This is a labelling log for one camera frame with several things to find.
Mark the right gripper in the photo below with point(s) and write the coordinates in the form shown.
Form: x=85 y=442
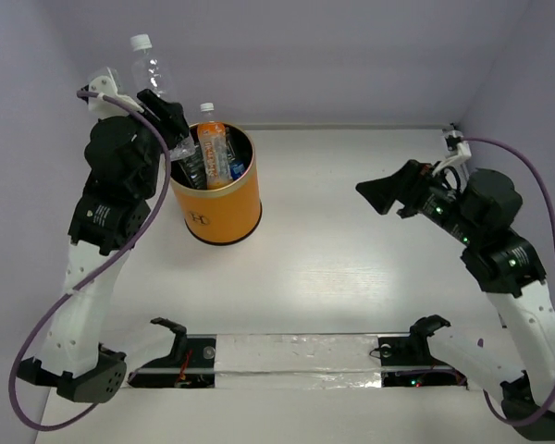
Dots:
x=411 y=180

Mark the clear unlabelled bottle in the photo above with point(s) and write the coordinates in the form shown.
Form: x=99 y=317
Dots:
x=150 y=72

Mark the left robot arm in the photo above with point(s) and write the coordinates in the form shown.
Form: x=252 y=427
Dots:
x=124 y=151

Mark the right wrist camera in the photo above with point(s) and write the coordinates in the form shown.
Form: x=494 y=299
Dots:
x=459 y=151

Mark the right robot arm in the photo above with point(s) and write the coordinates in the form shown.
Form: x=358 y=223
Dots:
x=506 y=268

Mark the orange label bottle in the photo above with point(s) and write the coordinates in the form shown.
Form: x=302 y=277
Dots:
x=212 y=140

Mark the orange cylindrical bin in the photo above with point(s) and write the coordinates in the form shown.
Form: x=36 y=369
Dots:
x=223 y=216

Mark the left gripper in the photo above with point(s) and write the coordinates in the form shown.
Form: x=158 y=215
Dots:
x=162 y=117

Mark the silver taped front rail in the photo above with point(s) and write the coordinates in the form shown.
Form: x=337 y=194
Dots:
x=281 y=361

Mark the blue label bottle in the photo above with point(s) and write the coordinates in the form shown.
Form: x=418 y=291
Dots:
x=237 y=169

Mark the green yellow label bottle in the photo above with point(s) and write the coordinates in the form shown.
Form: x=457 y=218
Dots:
x=193 y=170

